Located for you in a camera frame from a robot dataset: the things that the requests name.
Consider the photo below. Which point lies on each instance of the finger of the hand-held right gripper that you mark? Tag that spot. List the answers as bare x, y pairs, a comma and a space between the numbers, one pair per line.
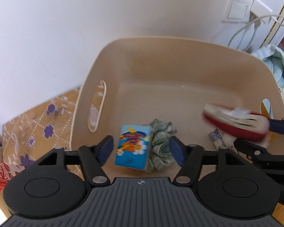
260, 153
278, 125

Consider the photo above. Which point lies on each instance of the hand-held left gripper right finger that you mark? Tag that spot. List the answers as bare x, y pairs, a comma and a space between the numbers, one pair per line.
177, 150

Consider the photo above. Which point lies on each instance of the green checked cloth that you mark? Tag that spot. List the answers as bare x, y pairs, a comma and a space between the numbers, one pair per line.
161, 144

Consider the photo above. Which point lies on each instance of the beige plastic storage bin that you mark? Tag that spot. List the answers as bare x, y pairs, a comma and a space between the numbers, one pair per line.
168, 75

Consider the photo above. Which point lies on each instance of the white wall socket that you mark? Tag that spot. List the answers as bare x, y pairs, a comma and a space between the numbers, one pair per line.
236, 9

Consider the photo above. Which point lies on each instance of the white and red plush toy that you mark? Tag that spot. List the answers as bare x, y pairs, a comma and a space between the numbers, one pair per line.
227, 127

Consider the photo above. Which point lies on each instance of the blue and white patterned item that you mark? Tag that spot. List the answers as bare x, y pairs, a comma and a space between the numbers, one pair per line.
217, 138

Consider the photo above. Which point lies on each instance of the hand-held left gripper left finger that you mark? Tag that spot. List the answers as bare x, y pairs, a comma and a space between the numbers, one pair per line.
105, 150

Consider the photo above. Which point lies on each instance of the blue cartoon print packet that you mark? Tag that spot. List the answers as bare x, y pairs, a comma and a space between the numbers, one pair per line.
132, 146

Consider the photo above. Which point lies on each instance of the red drink carton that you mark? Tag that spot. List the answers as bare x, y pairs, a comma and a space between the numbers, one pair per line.
0, 175

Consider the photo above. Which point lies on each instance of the white charger plug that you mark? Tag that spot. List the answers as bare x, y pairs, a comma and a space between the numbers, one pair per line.
261, 8

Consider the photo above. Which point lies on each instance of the brown floral table mat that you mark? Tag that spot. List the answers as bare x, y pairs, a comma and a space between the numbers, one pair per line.
37, 127

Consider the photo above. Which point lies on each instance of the light blue cloth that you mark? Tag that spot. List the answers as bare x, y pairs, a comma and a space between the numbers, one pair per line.
279, 71

